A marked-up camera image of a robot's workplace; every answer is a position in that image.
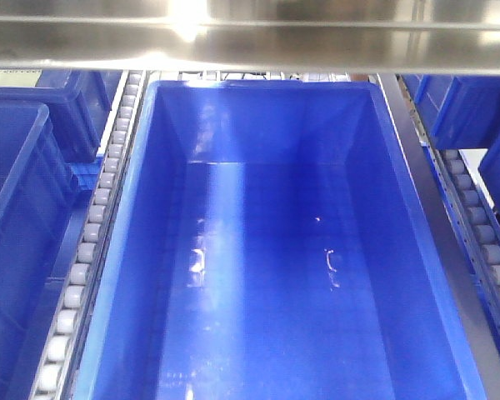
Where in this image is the blue crate rear left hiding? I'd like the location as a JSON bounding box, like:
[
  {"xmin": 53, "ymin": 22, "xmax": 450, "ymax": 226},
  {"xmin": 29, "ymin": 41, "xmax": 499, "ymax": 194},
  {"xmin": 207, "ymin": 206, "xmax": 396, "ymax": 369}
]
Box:
[{"xmin": 0, "ymin": 68, "xmax": 123, "ymax": 163}]

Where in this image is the white roller track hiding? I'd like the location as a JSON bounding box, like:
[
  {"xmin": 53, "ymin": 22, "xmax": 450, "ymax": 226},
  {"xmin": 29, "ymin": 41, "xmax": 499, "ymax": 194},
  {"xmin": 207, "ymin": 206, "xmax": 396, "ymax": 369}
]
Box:
[
  {"xmin": 416, "ymin": 122, "xmax": 500, "ymax": 327},
  {"xmin": 28, "ymin": 70, "xmax": 149, "ymax": 399}
]

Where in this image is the left white roller track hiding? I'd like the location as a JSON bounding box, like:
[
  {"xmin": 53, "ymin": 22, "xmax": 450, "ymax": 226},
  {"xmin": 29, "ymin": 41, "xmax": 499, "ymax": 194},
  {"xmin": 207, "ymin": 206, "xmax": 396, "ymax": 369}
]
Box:
[{"xmin": 28, "ymin": 70, "xmax": 149, "ymax": 399}]

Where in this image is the right white roller track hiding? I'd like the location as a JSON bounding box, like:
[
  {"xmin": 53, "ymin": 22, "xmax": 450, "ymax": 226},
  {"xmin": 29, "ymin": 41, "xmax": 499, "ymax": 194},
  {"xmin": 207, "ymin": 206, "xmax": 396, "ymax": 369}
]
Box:
[{"xmin": 416, "ymin": 122, "xmax": 500, "ymax": 327}]

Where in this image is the steel shelf beam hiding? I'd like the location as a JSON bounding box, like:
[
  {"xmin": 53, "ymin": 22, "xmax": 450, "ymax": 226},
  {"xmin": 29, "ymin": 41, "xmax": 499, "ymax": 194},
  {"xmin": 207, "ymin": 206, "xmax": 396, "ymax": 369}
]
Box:
[{"xmin": 0, "ymin": 1, "xmax": 500, "ymax": 75}]

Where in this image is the large blue crate centre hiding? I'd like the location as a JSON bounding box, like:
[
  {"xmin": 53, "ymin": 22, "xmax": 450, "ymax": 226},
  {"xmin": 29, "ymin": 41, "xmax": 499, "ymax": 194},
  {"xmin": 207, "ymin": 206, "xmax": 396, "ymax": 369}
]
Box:
[{"xmin": 74, "ymin": 81, "xmax": 486, "ymax": 399}]

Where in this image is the blue crate rear right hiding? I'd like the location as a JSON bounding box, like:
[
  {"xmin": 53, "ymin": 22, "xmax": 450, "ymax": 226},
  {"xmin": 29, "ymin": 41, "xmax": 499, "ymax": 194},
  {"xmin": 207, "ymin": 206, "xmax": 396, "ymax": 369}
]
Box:
[{"xmin": 402, "ymin": 74, "xmax": 500, "ymax": 150}]

